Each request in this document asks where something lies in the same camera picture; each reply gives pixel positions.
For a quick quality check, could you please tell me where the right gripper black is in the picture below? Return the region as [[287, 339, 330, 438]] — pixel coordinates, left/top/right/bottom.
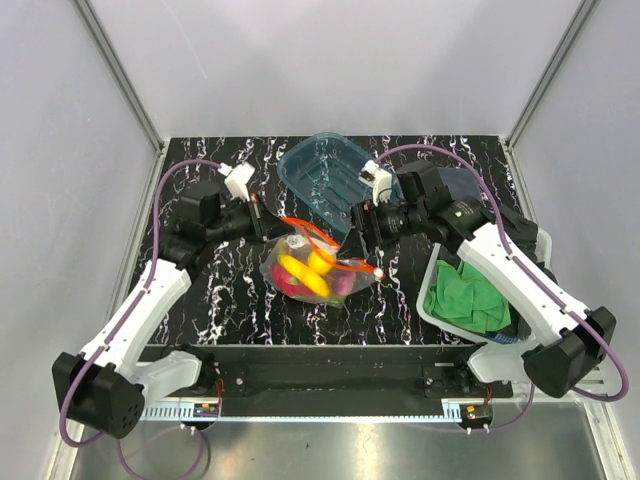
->
[[336, 196, 426, 260]]

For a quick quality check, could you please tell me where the red fake fruit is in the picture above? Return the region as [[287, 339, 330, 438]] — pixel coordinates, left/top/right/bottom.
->
[[271, 264, 306, 297]]

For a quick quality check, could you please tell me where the orange fake fruit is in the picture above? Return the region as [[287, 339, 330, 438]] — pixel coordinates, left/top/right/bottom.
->
[[307, 250, 334, 275]]

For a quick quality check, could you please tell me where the left aluminium frame post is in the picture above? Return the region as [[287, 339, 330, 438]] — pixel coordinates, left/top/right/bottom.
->
[[71, 0, 165, 153]]

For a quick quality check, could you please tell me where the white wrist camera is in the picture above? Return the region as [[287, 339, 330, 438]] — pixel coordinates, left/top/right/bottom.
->
[[218, 162, 255, 202], [358, 160, 393, 206]]

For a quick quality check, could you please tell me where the right aluminium frame post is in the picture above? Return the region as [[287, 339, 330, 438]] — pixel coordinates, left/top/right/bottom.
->
[[505, 0, 600, 149]]

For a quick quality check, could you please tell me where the green cloth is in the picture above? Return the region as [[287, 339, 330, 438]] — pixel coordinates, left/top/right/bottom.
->
[[423, 260, 511, 335]]

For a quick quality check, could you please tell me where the navy folded cloth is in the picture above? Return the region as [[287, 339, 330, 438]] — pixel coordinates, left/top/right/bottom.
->
[[438, 167, 482, 201]]

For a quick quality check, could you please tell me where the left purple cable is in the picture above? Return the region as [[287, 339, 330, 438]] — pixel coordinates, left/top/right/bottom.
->
[[58, 159, 226, 447]]

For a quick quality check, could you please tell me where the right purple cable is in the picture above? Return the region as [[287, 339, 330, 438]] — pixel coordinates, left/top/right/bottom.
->
[[374, 144, 630, 402]]

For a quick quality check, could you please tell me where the clear zip top bag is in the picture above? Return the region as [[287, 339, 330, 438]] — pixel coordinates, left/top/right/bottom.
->
[[260, 217, 384, 308]]

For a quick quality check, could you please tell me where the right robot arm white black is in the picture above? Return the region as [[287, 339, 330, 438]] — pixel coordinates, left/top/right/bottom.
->
[[337, 160, 616, 398]]

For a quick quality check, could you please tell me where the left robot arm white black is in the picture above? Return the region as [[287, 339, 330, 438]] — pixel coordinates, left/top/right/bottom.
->
[[52, 182, 294, 446]]

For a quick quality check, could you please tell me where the purple floor cable loop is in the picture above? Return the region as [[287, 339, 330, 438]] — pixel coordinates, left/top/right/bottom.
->
[[117, 419, 207, 479]]

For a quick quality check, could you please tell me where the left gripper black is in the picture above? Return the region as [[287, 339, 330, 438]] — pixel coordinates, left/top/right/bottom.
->
[[207, 192, 296, 245]]

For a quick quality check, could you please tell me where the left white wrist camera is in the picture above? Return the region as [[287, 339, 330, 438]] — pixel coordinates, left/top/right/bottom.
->
[[218, 162, 255, 202]]

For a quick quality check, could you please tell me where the white plastic basket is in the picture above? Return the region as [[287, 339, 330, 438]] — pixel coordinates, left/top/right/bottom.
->
[[417, 203, 554, 351]]

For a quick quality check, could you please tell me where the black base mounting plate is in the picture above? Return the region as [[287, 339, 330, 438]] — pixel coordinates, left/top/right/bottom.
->
[[159, 344, 516, 419]]

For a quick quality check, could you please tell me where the purple fake fruit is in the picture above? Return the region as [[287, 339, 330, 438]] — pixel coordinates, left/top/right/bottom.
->
[[331, 270, 357, 296]]

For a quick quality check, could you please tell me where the black cloth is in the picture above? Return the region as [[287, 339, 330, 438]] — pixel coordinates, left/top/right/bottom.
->
[[500, 206, 556, 281]]

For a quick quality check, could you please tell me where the yellow fake banana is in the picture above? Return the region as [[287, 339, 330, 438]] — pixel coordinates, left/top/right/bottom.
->
[[278, 254, 330, 298]]

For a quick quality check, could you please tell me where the aluminium frame post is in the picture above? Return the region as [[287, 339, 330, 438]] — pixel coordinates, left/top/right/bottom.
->
[[71, 0, 165, 153], [505, 0, 600, 149]]

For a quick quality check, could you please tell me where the teal plastic container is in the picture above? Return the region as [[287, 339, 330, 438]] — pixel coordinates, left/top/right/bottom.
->
[[277, 132, 374, 239]]

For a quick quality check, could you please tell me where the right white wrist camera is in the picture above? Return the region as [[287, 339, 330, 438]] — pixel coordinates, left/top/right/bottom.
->
[[358, 160, 393, 206]]

